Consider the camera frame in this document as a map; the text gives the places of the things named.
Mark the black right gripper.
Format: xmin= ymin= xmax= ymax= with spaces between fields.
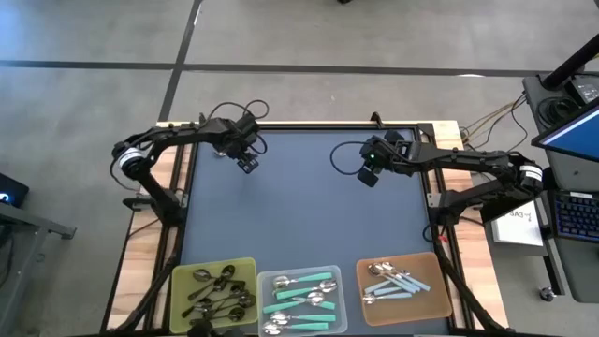
xmin=357 ymin=134 xmax=412 ymax=189

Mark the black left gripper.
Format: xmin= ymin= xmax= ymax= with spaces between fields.
xmin=205 ymin=116 xmax=260 ymax=175

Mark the green handled spoon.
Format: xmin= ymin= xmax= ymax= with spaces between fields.
xmin=306 ymin=293 xmax=338 ymax=312
xmin=270 ymin=311 xmax=338 ymax=326
xmin=272 ymin=271 xmax=334 ymax=290
xmin=274 ymin=279 xmax=339 ymax=301
xmin=261 ymin=290 xmax=327 ymax=315
xmin=262 ymin=321 xmax=331 ymax=336

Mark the blue table mat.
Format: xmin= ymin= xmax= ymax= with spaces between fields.
xmin=179 ymin=128 xmax=451 ymax=336

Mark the yellow plastic container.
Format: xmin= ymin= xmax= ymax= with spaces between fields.
xmin=168 ymin=256 xmax=260 ymax=335

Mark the orange plastic container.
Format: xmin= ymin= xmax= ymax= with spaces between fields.
xmin=355 ymin=251 xmax=454 ymax=328

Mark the white paper sheet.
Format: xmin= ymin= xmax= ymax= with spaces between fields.
xmin=490 ymin=199 xmax=545 ymax=248

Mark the blue screen monitor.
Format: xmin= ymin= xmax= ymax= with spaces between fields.
xmin=531 ymin=100 xmax=599 ymax=165

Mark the black keyboard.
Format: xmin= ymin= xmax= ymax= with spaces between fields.
xmin=551 ymin=190 xmax=599 ymax=243

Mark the grey equipment cart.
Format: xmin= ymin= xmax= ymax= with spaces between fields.
xmin=521 ymin=72 xmax=599 ymax=304

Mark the grey side desk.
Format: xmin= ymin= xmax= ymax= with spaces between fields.
xmin=0 ymin=172 xmax=78 ymax=300

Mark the black power adapter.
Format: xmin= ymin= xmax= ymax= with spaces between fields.
xmin=564 ymin=77 xmax=599 ymax=105

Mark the black pole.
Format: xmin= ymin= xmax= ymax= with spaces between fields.
xmin=541 ymin=32 xmax=599 ymax=90

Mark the dark laptop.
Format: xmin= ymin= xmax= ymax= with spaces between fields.
xmin=0 ymin=171 xmax=30 ymax=210

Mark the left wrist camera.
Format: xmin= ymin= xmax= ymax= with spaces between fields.
xmin=235 ymin=113 xmax=260 ymax=136

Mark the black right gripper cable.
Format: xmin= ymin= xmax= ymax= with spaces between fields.
xmin=329 ymin=139 xmax=372 ymax=177

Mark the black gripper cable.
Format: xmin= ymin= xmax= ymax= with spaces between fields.
xmin=208 ymin=97 xmax=270 ymax=155
xmin=329 ymin=139 xmax=372 ymax=177

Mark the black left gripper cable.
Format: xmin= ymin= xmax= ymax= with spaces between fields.
xmin=208 ymin=97 xmax=270 ymax=155

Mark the black metal table frame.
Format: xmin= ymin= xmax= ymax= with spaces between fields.
xmin=100 ymin=119 xmax=511 ymax=337

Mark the yellow cable bundle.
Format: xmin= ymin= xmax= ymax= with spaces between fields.
xmin=460 ymin=93 xmax=529 ymax=147

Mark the black diagonal frame strut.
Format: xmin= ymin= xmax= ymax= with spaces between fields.
xmin=432 ymin=252 xmax=506 ymax=333
xmin=105 ymin=255 xmax=182 ymax=336

